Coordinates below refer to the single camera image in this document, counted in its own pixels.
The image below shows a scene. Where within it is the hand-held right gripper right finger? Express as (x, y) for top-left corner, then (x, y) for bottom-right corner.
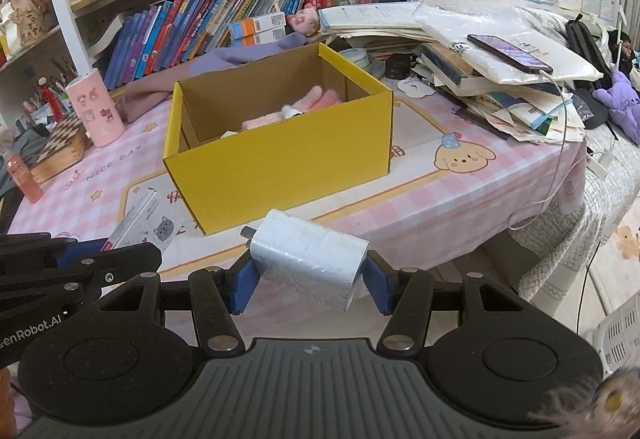
(364, 251), (526, 354)

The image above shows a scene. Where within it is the grey fur trim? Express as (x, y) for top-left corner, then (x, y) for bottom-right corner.
(527, 364), (640, 439)

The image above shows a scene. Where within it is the bear print floor mat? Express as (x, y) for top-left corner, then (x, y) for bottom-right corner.
(590, 199), (640, 320)

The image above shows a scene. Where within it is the white bookshelf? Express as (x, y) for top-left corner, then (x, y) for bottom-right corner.
(0, 0), (406, 120)

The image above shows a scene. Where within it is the clear tape roll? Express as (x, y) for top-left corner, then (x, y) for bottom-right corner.
(340, 48), (372, 70)

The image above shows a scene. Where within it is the white power adapter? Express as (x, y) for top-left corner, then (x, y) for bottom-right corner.
(241, 208), (370, 312)

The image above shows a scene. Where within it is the beige printed tote bag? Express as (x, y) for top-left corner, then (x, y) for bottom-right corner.
(0, 0), (48, 52)

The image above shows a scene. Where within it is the orange blue white box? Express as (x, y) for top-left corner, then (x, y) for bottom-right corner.
(229, 12), (286, 38)
(230, 30), (287, 47)

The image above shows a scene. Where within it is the stack of papers and books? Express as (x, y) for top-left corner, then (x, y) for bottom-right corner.
(317, 2), (606, 145)

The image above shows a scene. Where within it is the pen holder with pens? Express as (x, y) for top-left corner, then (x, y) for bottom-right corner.
(22, 62), (68, 120)

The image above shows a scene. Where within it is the white charging cable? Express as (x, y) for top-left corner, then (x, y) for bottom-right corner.
(507, 72), (588, 230)

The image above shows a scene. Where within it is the mauve and lilac cloth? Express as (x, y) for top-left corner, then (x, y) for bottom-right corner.
(107, 32), (321, 122)

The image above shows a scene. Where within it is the pink cylinder container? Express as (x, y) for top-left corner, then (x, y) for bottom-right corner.
(65, 72), (126, 148)

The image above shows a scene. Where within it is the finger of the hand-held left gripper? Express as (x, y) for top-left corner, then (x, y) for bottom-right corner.
(0, 233), (103, 276)
(0, 243), (163, 315)

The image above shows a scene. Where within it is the white perforated basket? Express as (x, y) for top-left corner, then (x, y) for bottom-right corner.
(592, 299), (640, 377)

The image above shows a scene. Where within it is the white cloud-shaped tag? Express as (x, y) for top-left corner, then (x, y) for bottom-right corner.
(397, 76), (435, 100)

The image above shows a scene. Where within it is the pink pig plush toy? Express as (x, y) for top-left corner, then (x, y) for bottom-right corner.
(285, 4), (322, 37)

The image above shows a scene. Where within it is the dark smartphone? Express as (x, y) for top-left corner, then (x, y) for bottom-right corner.
(467, 34), (554, 74)

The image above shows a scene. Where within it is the wooden chessboard box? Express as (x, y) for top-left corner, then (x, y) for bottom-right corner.
(29, 112), (93, 185)

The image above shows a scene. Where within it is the pink spray bottle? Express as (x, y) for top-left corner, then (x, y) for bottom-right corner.
(5, 152), (44, 204)

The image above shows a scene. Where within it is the row of books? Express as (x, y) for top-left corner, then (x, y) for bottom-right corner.
(102, 0), (383, 90)

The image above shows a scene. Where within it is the small white red carton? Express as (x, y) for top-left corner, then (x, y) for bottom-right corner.
(101, 190), (174, 254)

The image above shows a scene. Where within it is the black backpack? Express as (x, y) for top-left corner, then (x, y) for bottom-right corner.
(565, 14), (613, 90)

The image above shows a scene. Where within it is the pink plush glove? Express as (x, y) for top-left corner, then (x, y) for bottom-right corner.
(241, 86), (342, 132)

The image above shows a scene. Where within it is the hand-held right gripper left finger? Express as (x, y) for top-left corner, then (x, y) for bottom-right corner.
(97, 253), (258, 354)

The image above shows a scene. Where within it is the white plug adapter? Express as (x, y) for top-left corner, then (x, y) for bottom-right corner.
(585, 149), (616, 177)

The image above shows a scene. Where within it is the yellow cardboard box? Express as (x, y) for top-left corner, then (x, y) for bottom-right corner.
(163, 42), (395, 236)

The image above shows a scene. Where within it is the purple puffy jacket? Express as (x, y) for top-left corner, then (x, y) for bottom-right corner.
(592, 69), (640, 145)

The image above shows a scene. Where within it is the grey patterned bed quilt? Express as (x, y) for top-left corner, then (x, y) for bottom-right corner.
(517, 9), (640, 335)

